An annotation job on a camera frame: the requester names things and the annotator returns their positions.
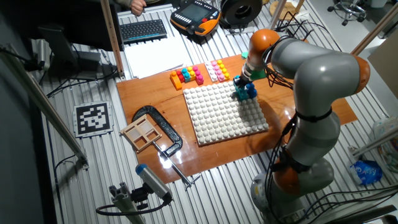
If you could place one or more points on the black keyboard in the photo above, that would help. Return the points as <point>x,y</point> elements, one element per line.
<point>143,30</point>

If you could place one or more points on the yellow two-stud brick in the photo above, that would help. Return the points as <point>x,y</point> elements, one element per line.
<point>191,74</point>

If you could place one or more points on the grey camera with blue end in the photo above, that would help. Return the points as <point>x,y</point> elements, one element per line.
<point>152,180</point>

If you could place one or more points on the teal two-stud brick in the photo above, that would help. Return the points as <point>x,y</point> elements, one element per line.
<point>186,76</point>

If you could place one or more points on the red two-stud brick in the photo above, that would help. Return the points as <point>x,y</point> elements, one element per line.
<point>181,77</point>

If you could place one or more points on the office chair base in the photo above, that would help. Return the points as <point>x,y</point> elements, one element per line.
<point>351,7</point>

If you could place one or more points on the blue four-stud brick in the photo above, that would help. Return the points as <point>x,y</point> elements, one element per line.
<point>252,91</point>

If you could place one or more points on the blue plastic bag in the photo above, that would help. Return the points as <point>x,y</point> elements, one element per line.
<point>367,172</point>

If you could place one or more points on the black filament spool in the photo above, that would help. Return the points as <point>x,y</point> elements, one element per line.
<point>230,12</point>

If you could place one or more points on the light pink four-stud brick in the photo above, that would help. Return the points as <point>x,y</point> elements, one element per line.
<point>218,72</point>

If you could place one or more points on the white four-stud brick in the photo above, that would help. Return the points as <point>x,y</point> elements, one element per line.
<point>211,72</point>

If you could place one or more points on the orange and black teach pendant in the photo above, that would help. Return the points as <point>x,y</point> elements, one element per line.
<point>196,15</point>

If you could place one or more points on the short aluminium profile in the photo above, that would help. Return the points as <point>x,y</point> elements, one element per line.
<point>376,141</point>

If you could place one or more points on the white paper stack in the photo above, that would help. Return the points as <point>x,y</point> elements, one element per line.
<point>155,56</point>

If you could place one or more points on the magenta three-stud brick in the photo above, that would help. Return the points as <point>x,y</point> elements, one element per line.
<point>199,77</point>

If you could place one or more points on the teal four-stud brick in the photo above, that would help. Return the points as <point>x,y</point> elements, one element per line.
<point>241,95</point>

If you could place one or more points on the black C-clamp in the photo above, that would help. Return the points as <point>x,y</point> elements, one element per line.
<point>172,132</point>

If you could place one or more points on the black monitor with stand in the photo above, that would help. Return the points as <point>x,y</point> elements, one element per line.
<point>81,25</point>

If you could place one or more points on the long aluminium frame beam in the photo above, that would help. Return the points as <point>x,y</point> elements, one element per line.
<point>40,102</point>

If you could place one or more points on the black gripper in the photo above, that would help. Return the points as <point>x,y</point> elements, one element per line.
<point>244,80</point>

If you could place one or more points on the small wooden compartment frame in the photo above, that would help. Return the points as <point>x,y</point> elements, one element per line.
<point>140,133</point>

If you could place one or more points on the aluminium camera mount profile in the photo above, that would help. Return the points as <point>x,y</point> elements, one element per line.
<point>124,202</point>

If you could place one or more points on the white studded baseplate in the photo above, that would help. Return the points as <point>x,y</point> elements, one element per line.
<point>217,118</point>

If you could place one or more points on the brown cardboard box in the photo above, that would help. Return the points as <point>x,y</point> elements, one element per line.
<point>385,62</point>

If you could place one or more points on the brown wooden board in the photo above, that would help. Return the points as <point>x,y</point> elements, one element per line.
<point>149,93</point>

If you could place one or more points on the black and white marker board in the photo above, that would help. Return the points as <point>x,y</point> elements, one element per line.
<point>93,119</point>

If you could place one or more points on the person's hand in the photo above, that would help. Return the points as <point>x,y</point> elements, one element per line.
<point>138,7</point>

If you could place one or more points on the orange curved brick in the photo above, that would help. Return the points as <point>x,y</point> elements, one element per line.
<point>175,82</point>

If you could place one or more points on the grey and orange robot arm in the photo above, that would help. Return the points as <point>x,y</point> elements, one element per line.
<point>323,77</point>

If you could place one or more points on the silver metal post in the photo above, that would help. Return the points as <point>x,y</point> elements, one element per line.
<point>276,15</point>

